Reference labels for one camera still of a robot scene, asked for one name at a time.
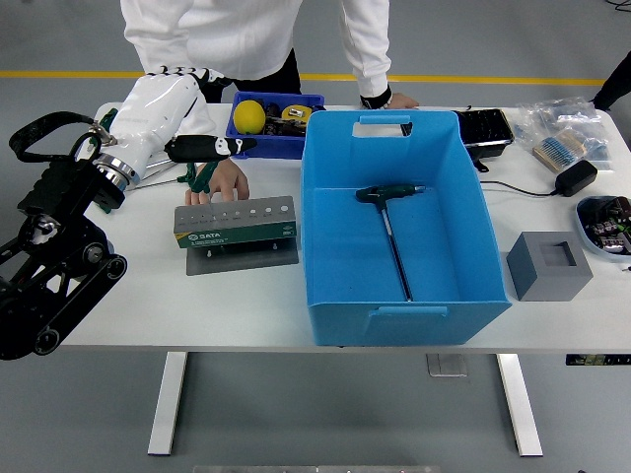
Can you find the person's left hand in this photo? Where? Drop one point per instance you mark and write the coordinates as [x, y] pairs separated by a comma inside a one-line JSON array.
[[404, 102]]

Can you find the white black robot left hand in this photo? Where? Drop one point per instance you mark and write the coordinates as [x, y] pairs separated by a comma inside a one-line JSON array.
[[148, 118]]

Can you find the person's right hand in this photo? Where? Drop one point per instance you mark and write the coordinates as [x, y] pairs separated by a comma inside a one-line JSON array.
[[231, 180]]

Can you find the green grey wrench rack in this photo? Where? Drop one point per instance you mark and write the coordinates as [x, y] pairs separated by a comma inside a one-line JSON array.
[[231, 237]]

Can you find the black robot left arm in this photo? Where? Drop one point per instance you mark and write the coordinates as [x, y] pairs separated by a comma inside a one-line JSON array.
[[54, 256]]

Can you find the person's left forearm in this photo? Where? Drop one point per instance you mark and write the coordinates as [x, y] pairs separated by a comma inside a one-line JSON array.
[[370, 64]]

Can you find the dark brown tool clutter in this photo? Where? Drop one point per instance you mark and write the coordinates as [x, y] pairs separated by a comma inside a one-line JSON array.
[[286, 129]]

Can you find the large light blue plastic box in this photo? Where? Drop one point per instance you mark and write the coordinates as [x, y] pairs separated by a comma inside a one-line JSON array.
[[345, 276]]

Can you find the small dark blue bin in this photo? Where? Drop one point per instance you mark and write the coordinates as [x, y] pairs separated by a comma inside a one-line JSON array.
[[276, 145]]

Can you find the yellow lemon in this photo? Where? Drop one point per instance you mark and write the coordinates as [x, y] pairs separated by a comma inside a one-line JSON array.
[[249, 117]]

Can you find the black round part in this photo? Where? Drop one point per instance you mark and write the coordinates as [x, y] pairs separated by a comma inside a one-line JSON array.
[[272, 109]]

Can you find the black plastic tray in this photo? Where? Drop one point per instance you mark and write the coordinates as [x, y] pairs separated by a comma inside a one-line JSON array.
[[485, 128]]

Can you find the yellow tape measure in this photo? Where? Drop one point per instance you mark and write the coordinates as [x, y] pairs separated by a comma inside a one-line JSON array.
[[296, 112]]

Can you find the person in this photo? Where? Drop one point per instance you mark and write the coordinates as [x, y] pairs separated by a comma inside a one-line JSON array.
[[246, 34], [616, 84]]

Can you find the blue resistor strip pack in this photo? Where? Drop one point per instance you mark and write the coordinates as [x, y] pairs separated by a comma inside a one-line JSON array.
[[559, 150]]

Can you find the clear plastic component bags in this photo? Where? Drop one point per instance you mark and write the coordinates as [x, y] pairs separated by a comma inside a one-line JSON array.
[[567, 113]]

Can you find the black power adapter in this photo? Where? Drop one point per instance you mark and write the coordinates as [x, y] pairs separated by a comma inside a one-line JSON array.
[[577, 177]]

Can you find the small bag of blue parts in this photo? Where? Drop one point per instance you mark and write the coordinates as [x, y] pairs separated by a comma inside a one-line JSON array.
[[601, 153]]

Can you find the grey hollow cube block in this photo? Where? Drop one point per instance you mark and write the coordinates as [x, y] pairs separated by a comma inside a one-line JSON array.
[[530, 276]]

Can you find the light blue bowl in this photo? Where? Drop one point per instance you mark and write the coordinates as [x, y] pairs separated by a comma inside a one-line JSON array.
[[582, 224]]

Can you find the white table leg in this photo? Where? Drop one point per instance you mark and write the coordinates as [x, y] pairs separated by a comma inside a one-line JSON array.
[[167, 404], [520, 404]]

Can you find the black table control panel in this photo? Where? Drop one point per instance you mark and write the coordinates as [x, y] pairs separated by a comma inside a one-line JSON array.
[[596, 360]]

